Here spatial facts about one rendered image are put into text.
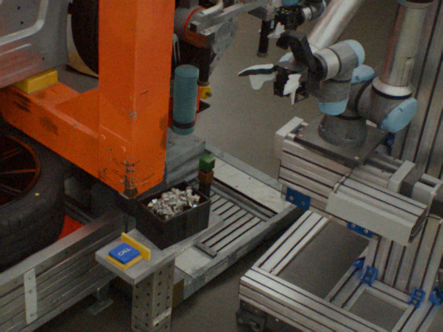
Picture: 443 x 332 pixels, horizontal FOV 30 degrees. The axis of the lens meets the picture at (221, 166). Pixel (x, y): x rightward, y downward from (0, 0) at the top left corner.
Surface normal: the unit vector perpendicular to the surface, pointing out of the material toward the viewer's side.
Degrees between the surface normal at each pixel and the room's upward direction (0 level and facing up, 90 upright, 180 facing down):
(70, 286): 90
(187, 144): 0
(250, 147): 0
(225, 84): 0
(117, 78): 90
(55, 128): 90
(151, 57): 90
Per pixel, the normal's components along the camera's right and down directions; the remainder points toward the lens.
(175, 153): 0.09, -0.82
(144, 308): -0.65, 0.38
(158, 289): 0.76, 0.42
